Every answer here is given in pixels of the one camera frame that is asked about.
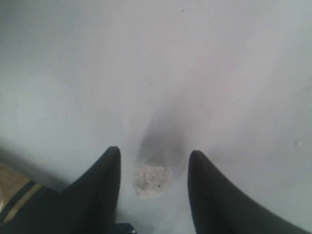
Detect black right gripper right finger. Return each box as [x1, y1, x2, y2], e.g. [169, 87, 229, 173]
[188, 150, 307, 234]

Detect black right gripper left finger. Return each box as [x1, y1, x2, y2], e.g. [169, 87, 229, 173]
[49, 146, 121, 234]

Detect spaghetti pack dark blue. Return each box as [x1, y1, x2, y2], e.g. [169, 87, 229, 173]
[0, 161, 137, 234]

